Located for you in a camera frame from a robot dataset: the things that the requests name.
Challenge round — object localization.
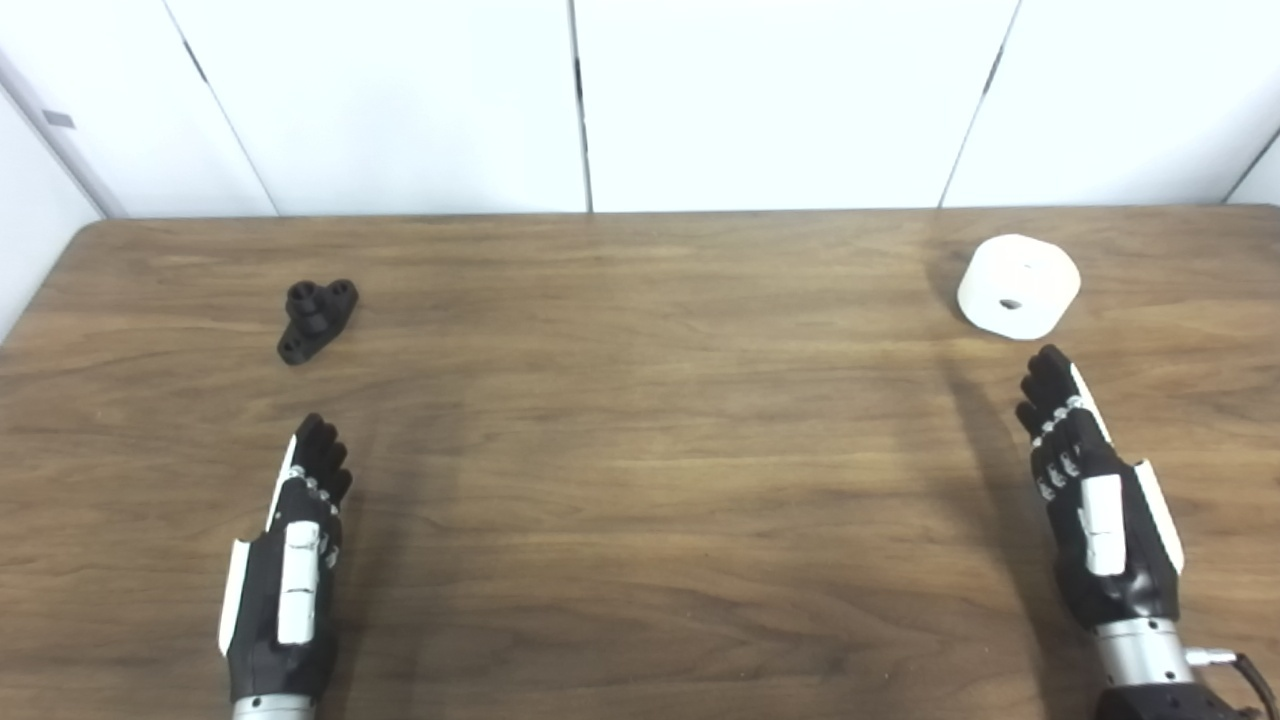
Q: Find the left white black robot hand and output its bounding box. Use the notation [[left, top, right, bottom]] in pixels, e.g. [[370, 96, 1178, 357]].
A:
[[218, 412, 353, 701]]

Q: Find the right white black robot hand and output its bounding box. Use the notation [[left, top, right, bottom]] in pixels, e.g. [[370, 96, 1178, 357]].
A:
[[1015, 344, 1187, 632]]

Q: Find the round white cylinder piece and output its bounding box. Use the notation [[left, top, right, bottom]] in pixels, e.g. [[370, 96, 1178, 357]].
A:
[[957, 234, 1082, 341]]

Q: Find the black flanged holder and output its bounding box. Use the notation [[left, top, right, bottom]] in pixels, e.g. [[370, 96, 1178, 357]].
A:
[[277, 279, 359, 366]]

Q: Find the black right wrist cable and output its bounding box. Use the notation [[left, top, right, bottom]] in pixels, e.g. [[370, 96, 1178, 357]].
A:
[[1185, 648, 1280, 720]]

